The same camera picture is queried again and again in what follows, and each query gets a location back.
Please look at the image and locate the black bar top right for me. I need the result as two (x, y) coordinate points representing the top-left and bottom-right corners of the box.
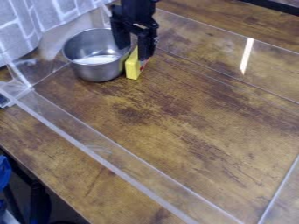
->
(239, 0), (299, 17)

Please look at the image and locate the brick pattern cloth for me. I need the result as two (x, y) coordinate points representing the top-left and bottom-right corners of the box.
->
(0, 0), (115, 67)

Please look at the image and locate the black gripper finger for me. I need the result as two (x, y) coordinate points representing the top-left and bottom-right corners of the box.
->
(136, 28), (158, 61)
(111, 18), (131, 49)

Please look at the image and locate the blue object at left edge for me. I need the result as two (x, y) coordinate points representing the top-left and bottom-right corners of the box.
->
(0, 155), (12, 218)

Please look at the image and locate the yellow butter box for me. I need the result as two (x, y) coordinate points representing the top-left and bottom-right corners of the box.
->
(125, 47), (148, 80)

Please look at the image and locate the black table frame leg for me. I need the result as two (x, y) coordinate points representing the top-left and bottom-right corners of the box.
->
(0, 148), (52, 224)

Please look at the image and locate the clear acrylic enclosure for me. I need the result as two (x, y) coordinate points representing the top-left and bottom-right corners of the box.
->
(0, 0), (299, 224)

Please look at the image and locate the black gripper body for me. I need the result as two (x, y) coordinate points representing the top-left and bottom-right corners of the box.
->
(108, 0), (162, 36)

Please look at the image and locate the stainless steel pot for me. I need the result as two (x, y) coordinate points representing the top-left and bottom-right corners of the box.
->
(61, 28), (131, 82)

